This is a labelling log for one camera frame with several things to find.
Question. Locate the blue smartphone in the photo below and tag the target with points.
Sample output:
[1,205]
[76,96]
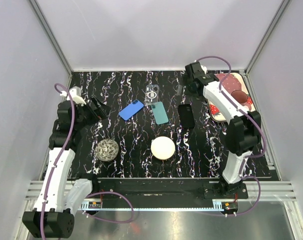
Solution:
[131,109]

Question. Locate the aluminium frame rail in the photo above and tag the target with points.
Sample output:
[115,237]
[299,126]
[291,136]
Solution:
[268,190]

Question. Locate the phone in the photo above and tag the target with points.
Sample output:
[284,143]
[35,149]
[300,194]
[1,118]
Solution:
[186,116]

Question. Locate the pink polka dot plate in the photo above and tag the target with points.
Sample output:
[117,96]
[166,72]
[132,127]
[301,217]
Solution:
[231,83]

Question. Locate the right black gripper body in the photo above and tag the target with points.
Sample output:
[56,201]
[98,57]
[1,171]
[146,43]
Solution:
[188,89]

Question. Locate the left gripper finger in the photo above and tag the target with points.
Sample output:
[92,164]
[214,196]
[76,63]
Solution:
[98,108]
[107,109]

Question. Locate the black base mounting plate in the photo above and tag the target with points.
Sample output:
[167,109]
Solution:
[216,192]

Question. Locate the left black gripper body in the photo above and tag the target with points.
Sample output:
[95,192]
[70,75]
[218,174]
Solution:
[87,115]

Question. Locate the white round lid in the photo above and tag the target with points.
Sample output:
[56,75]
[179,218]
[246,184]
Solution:
[162,148]

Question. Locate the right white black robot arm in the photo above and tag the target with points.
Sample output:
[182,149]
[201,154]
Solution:
[243,131]

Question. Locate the strawberry print cream tray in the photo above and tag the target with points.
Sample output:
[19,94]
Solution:
[216,113]

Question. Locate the clear transparent phone case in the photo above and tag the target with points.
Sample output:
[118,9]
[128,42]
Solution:
[151,94]

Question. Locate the right small controller board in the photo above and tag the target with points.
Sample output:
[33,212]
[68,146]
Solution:
[230,206]

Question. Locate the small controller board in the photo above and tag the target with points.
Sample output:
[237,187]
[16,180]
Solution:
[230,206]
[94,204]

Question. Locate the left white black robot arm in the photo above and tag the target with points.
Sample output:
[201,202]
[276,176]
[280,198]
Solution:
[53,214]

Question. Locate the pink ghost pattern mug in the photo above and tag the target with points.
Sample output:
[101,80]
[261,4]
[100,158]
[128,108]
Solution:
[242,98]

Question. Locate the teal smartphone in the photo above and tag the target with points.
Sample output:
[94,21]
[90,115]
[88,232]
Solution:
[159,113]

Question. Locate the leaf patterned round bowl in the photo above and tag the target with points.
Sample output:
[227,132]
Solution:
[106,150]

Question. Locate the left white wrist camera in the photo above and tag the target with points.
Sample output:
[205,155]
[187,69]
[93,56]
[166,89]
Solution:
[75,93]

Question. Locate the left small controller board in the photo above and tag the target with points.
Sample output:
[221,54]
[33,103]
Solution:
[94,204]

